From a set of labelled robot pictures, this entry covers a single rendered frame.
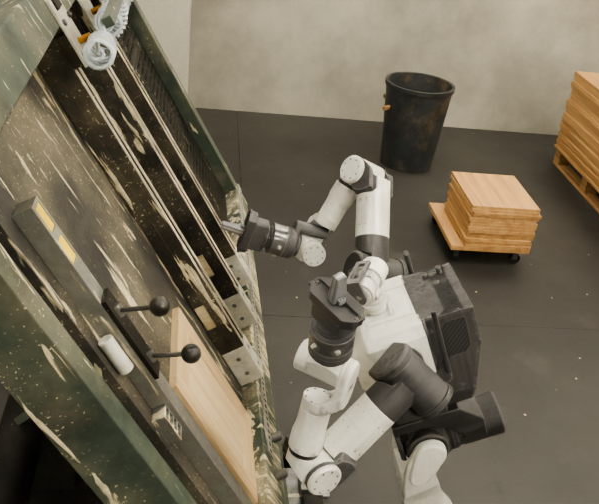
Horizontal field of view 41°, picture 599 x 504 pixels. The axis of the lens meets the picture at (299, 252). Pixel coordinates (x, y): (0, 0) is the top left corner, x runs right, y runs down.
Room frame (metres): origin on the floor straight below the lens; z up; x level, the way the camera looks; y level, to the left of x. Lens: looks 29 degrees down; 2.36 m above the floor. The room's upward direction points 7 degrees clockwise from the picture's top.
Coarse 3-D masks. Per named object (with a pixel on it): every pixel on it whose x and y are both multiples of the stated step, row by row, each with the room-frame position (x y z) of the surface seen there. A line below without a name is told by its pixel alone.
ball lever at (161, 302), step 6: (156, 300) 1.21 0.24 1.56; (162, 300) 1.21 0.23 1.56; (168, 300) 1.22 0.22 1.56; (114, 306) 1.25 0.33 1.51; (120, 306) 1.25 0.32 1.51; (132, 306) 1.24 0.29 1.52; (138, 306) 1.23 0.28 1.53; (144, 306) 1.23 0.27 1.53; (150, 306) 1.20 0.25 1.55; (156, 306) 1.20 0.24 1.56; (162, 306) 1.20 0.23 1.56; (168, 306) 1.21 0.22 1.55; (120, 312) 1.25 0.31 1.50; (156, 312) 1.20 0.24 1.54; (162, 312) 1.20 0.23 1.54
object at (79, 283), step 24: (24, 216) 1.20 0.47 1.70; (48, 240) 1.21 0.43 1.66; (48, 264) 1.21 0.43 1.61; (72, 264) 1.22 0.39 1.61; (72, 288) 1.22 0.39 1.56; (96, 288) 1.25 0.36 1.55; (96, 312) 1.22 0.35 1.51; (120, 336) 1.23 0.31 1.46; (144, 384) 1.24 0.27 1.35; (168, 384) 1.29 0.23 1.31; (192, 432) 1.26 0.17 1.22; (192, 456) 1.26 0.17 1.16; (216, 456) 1.30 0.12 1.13; (216, 480) 1.26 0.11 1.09
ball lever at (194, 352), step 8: (192, 344) 1.23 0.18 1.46; (152, 352) 1.26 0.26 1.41; (168, 352) 1.25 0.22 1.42; (176, 352) 1.24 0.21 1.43; (184, 352) 1.21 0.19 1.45; (192, 352) 1.21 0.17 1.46; (200, 352) 1.22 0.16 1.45; (152, 360) 1.25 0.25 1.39; (184, 360) 1.21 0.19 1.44; (192, 360) 1.21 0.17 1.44
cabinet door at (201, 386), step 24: (192, 336) 1.65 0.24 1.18; (192, 384) 1.47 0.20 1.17; (216, 384) 1.62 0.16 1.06; (192, 408) 1.38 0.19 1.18; (216, 408) 1.52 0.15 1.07; (240, 408) 1.68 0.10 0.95; (216, 432) 1.43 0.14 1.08; (240, 432) 1.58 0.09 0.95; (240, 456) 1.49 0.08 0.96; (240, 480) 1.40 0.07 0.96
